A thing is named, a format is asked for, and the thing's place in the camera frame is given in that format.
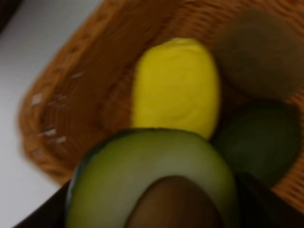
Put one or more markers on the halved avocado with pit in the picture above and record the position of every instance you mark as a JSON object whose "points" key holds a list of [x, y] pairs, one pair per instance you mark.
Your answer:
{"points": [[115, 173]]}

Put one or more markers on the orange wicker basket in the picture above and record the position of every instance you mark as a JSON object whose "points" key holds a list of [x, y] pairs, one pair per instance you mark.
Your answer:
{"points": [[83, 95]]}

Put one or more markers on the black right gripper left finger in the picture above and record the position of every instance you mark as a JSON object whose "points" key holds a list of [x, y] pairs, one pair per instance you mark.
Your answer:
{"points": [[50, 214]]}

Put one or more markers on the whole dark green avocado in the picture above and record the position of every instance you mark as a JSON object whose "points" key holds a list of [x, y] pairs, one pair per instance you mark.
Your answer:
{"points": [[262, 138]]}

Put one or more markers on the brown kiwi fruit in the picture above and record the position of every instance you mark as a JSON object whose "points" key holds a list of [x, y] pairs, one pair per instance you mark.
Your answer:
{"points": [[261, 55]]}

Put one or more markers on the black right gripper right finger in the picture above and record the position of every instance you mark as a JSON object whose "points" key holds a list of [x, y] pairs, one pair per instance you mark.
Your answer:
{"points": [[261, 208]]}

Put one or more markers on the yellow lemon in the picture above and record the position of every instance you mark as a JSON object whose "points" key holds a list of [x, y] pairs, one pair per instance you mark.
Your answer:
{"points": [[176, 85]]}

